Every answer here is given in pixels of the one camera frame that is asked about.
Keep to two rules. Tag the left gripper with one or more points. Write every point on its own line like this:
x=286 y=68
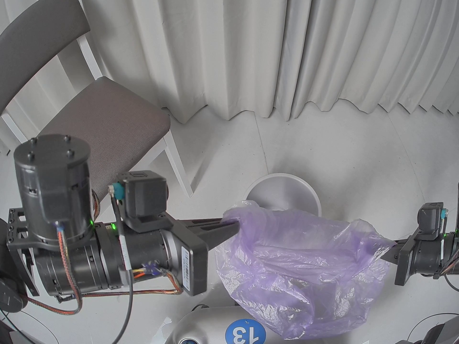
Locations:
x=150 y=256

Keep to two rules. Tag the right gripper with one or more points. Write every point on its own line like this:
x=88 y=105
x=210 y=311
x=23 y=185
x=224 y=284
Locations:
x=426 y=260

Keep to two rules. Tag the purple plastic bag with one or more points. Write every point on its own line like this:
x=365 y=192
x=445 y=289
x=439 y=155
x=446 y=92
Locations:
x=304 y=281

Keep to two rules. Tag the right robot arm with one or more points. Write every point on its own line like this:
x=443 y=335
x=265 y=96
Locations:
x=452 y=256

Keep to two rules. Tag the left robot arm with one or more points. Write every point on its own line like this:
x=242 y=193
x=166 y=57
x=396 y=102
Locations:
x=53 y=177

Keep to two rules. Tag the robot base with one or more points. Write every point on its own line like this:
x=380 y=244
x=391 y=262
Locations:
x=200 y=330

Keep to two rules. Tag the white trash bin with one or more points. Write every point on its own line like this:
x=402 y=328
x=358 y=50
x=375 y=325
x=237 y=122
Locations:
x=283 y=192

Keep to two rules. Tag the grey padded white chair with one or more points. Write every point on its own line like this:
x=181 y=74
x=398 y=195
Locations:
x=107 y=120

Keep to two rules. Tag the white curtain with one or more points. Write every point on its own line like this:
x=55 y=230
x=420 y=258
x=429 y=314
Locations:
x=179 y=48
x=358 y=41

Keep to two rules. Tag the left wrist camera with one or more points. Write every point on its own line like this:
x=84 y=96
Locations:
x=143 y=192

